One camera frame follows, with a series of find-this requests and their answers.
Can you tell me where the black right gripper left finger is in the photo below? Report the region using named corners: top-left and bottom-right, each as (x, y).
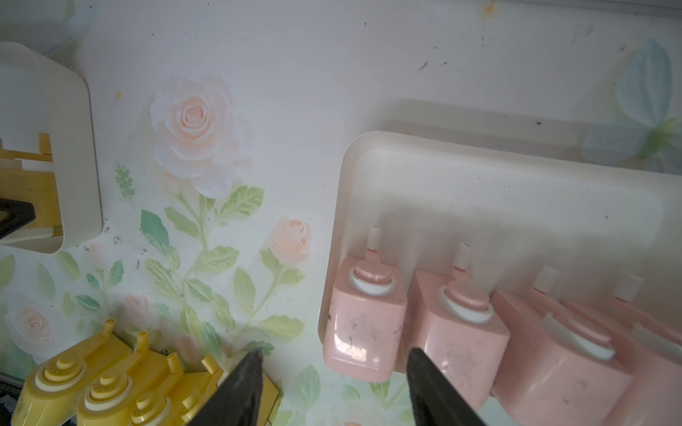
top-left (188, 350), bottom-right (263, 426)

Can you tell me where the white right storage tray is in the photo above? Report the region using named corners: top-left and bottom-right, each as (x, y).
top-left (319, 131), bottom-right (681, 342)

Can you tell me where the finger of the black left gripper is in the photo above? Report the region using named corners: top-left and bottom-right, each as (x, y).
top-left (0, 198), bottom-right (36, 239)

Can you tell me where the white left storage tray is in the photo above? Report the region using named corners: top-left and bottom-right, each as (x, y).
top-left (1, 42), bottom-right (103, 255)

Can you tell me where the white storage tray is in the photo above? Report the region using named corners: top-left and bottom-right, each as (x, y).
top-left (319, 131), bottom-right (681, 342)
top-left (1, 42), bottom-right (103, 255)

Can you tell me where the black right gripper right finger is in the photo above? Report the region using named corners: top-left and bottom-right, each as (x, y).
top-left (406, 348), bottom-right (486, 426)

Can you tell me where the pink pencil sharpener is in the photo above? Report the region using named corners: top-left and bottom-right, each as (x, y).
top-left (564, 273), bottom-right (682, 426)
top-left (491, 266), bottom-right (632, 425)
top-left (401, 243), bottom-right (510, 410)
top-left (323, 226), bottom-right (408, 383)

